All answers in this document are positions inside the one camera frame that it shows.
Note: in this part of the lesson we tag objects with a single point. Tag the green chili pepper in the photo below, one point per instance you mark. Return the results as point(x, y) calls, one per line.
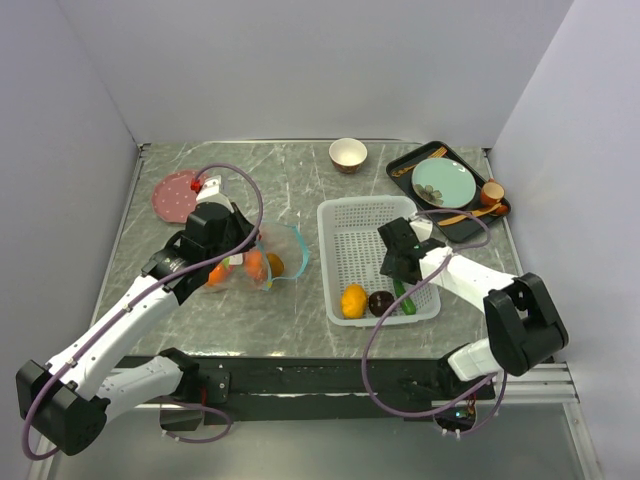
point(407, 305)

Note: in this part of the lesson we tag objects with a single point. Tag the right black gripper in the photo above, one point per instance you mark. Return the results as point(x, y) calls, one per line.
point(388, 268)

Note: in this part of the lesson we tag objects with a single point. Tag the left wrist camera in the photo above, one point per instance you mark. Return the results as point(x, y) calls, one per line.
point(213, 191)

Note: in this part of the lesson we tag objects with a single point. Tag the dark purple mangosteen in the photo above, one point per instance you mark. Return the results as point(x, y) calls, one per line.
point(379, 301)

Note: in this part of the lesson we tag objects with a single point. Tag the clear blue-zipper zip bag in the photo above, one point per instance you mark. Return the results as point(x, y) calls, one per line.
point(282, 239)

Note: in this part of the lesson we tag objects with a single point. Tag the wooden fork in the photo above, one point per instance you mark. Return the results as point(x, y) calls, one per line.
point(408, 162)

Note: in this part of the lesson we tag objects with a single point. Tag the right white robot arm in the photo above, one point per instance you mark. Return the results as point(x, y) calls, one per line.
point(523, 325)

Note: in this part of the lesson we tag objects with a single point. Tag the yellow orange persimmon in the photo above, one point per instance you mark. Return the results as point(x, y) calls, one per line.
point(354, 302)

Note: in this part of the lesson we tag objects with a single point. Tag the white plastic basket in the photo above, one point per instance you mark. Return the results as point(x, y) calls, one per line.
point(351, 253)

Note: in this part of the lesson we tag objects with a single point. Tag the white patterned bowl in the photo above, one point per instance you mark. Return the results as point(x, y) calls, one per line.
point(347, 155)

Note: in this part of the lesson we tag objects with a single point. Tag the brown kiwi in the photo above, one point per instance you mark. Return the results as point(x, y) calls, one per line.
point(276, 265)

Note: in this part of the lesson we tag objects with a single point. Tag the pink dotted plate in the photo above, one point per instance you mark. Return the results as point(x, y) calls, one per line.
point(173, 199)

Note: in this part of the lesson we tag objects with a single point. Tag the wooden spoon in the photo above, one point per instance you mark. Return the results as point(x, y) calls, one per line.
point(496, 210)

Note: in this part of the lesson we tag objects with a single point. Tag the orange small cup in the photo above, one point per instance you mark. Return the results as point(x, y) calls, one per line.
point(491, 193)

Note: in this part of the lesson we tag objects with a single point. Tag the black tray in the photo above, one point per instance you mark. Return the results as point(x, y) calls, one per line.
point(460, 232)

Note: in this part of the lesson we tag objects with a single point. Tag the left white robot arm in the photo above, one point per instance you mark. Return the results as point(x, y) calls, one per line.
point(71, 398)

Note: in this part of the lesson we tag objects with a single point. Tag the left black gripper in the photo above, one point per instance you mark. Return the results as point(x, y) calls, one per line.
point(243, 225)

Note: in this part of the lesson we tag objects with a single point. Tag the orange tangerine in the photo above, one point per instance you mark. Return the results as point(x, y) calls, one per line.
point(255, 266)
point(219, 276)

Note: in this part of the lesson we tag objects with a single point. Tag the light green plate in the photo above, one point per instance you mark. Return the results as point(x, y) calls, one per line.
point(442, 182)

